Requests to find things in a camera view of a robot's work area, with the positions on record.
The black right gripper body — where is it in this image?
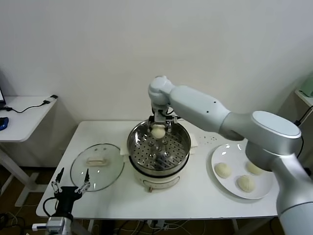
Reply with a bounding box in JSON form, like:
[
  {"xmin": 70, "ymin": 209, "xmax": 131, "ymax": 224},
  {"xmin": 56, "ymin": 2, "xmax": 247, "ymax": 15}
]
[{"xmin": 148, "ymin": 104, "xmax": 173, "ymax": 128}]

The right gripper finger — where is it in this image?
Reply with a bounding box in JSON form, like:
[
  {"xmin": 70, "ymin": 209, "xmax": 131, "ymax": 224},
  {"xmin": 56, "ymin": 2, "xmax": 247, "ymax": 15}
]
[
  {"xmin": 164, "ymin": 119, "xmax": 173, "ymax": 136},
  {"xmin": 147, "ymin": 117, "xmax": 156, "ymax": 134}
]

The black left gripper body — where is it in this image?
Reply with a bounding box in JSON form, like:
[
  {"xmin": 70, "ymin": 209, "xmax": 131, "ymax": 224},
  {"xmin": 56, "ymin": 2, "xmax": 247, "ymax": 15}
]
[{"xmin": 55, "ymin": 186, "xmax": 83, "ymax": 217}]

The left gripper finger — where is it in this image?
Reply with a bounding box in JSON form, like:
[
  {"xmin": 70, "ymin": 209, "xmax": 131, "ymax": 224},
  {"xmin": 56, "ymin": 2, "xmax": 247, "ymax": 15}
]
[
  {"xmin": 50, "ymin": 167, "xmax": 66, "ymax": 194},
  {"xmin": 74, "ymin": 168, "xmax": 91, "ymax": 195}
]

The white steamed baozi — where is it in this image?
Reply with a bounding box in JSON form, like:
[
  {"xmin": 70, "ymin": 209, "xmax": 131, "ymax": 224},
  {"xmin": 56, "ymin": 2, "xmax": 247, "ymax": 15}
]
[
  {"xmin": 214, "ymin": 163, "xmax": 232, "ymax": 179},
  {"xmin": 246, "ymin": 161, "xmax": 265, "ymax": 176},
  {"xmin": 150, "ymin": 124, "xmax": 166, "ymax": 140},
  {"xmin": 236, "ymin": 175, "xmax": 256, "ymax": 193}
]

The round glass pot lid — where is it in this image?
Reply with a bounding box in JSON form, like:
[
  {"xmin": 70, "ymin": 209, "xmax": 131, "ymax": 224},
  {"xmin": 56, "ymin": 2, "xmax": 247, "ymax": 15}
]
[{"xmin": 70, "ymin": 143, "xmax": 126, "ymax": 193}]

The stainless steel steamer basket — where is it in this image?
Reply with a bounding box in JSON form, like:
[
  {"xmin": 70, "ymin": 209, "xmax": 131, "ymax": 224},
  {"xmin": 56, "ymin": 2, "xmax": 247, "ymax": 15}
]
[{"xmin": 119, "ymin": 117, "xmax": 199, "ymax": 172}]

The white side table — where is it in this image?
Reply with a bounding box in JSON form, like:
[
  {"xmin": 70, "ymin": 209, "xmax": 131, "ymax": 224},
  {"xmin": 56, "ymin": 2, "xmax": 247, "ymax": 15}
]
[{"xmin": 0, "ymin": 96, "xmax": 59, "ymax": 209}]

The white power strip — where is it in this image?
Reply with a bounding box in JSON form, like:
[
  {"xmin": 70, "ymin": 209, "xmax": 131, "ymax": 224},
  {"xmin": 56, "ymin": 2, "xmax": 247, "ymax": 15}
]
[{"xmin": 146, "ymin": 219, "xmax": 165, "ymax": 228}]

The white round plate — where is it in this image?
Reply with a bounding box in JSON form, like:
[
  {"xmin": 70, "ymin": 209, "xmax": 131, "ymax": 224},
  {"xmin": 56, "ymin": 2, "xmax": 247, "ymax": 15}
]
[{"xmin": 210, "ymin": 143, "xmax": 275, "ymax": 200}]

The black laptop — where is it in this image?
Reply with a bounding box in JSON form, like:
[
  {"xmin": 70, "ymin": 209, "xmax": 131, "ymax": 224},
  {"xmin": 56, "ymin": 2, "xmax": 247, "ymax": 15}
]
[{"xmin": 0, "ymin": 85, "xmax": 7, "ymax": 107}]

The white shelf table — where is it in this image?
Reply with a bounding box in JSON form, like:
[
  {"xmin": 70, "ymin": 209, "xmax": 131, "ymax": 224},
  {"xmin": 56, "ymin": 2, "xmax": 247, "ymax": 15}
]
[{"xmin": 294, "ymin": 88, "xmax": 313, "ymax": 108}]

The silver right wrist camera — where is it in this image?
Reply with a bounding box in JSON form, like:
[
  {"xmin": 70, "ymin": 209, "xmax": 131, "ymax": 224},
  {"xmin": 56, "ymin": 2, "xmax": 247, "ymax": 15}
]
[{"xmin": 154, "ymin": 109, "xmax": 182, "ymax": 123}]

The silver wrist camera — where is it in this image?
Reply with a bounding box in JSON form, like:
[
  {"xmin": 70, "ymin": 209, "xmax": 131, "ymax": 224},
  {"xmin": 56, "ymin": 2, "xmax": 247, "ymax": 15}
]
[
  {"xmin": 46, "ymin": 216, "xmax": 72, "ymax": 233},
  {"xmin": 154, "ymin": 109, "xmax": 182, "ymax": 123}
]

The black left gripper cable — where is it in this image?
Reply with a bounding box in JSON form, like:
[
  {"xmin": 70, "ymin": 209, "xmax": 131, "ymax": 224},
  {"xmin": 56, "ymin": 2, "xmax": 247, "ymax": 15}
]
[{"xmin": 32, "ymin": 195, "xmax": 61, "ymax": 231}]

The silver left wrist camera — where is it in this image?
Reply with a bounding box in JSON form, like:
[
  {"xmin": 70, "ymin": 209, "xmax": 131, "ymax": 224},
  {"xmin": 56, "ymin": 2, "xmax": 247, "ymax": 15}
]
[{"xmin": 46, "ymin": 216, "xmax": 72, "ymax": 233}]

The black cable with adapter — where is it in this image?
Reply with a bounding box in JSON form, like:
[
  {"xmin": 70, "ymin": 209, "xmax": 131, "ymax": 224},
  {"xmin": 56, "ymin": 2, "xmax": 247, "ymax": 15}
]
[{"xmin": 0, "ymin": 95, "xmax": 59, "ymax": 114}]

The black power cable with brick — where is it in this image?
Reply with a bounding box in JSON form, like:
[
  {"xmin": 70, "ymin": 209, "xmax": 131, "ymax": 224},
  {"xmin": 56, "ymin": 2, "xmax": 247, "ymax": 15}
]
[{"xmin": 294, "ymin": 105, "xmax": 313, "ymax": 160}]

